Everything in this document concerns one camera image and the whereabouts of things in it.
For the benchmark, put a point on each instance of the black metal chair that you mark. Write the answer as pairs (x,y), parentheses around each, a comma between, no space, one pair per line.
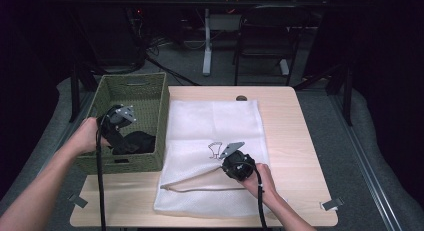
(266,27)

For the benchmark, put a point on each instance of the round dark table grommet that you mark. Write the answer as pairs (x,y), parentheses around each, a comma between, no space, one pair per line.
(241,98)

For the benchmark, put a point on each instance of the white mesh laundry bag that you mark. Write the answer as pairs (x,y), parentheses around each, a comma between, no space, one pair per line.
(206,121)

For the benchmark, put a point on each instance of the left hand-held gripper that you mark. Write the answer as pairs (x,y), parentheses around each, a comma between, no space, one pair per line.
(115,119)

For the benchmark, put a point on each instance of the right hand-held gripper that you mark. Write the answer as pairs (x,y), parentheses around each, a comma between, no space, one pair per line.
(238,166)

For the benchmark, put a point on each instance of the black cloth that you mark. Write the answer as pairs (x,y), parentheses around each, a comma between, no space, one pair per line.
(140,142)

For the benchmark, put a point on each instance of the person's left hand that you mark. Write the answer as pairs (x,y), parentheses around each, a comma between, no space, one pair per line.
(87,137)

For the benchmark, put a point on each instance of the grey table clip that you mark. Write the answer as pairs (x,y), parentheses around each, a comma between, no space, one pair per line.
(77,201)
(332,204)

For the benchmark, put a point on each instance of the person's right hand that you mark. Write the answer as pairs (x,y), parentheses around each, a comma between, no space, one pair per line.
(263,184)

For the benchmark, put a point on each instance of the white desk leg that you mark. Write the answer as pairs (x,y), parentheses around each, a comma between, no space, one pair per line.
(207,47)

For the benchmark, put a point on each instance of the black metal stand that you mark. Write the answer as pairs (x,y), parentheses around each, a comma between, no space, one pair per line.
(348,97)
(74,94)

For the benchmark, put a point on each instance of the green woven basket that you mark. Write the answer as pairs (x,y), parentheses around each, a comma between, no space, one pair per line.
(146,91)

